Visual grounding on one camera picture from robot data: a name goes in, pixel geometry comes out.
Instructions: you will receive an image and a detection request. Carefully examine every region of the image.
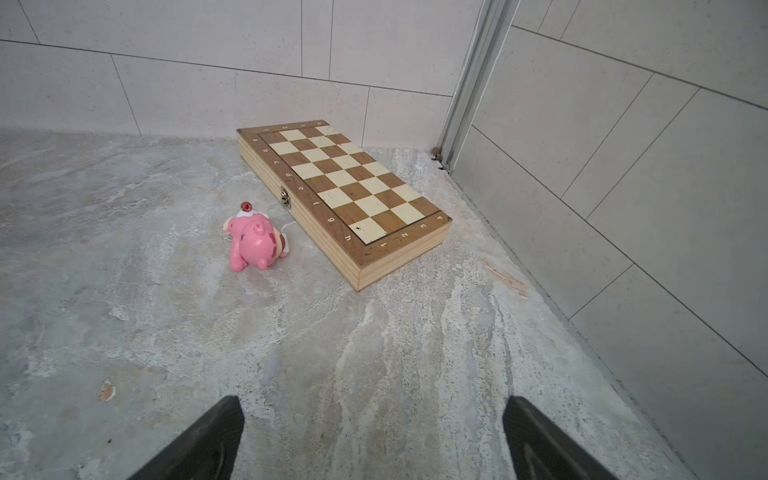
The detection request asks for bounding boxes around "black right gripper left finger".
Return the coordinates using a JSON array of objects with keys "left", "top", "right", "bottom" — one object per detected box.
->
[{"left": 129, "top": 395, "right": 245, "bottom": 480}]

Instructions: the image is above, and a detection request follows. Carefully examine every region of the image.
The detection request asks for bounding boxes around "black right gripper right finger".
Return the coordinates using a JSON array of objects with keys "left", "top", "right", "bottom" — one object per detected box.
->
[{"left": 502, "top": 396, "right": 617, "bottom": 480}]

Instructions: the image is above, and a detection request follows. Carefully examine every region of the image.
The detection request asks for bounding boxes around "pink pig toy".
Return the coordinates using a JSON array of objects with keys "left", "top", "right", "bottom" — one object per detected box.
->
[{"left": 223, "top": 201, "right": 290, "bottom": 272}]

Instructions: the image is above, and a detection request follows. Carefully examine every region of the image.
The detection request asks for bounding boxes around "wooden folding chess board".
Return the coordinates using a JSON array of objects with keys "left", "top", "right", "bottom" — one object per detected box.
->
[{"left": 237, "top": 120, "right": 452, "bottom": 291}]

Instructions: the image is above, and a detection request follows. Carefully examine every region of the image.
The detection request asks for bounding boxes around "aluminium corner post right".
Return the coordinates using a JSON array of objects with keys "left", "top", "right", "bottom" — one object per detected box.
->
[{"left": 431, "top": 0, "right": 520, "bottom": 172}]

